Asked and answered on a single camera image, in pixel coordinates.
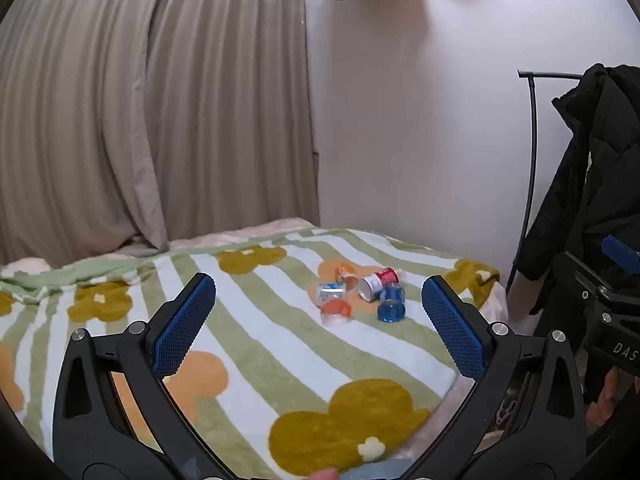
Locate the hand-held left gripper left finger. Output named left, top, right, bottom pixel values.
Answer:
left=52, top=273, right=237, bottom=480

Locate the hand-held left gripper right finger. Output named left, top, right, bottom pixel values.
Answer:
left=404, top=275, right=587, bottom=480

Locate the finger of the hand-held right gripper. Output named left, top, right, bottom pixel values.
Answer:
left=563, top=235, right=640, bottom=312

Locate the blue transparent cup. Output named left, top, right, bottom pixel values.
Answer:
left=377, top=284, right=405, bottom=324

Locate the orange and white cup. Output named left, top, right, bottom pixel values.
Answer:
left=320, top=298, right=352, bottom=327

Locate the clear cup with blue label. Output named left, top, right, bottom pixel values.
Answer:
left=316, top=281, right=347, bottom=306

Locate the black puffer jacket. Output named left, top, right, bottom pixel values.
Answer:
left=515, top=63, right=640, bottom=413

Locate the red-labelled white can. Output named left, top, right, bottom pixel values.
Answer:
left=356, top=267, right=404, bottom=302

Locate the green striped flower blanket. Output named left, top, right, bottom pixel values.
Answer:
left=0, top=227, right=501, bottom=480

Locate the light blue cloth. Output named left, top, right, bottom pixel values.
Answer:
left=344, top=457, right=422, bottom=480

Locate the black metal clothes rack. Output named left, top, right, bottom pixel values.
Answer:
left=505, top=69, right=586, bottom=296

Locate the beige curtain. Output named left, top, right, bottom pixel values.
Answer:
left=0, top=0, right=321, bottom=267

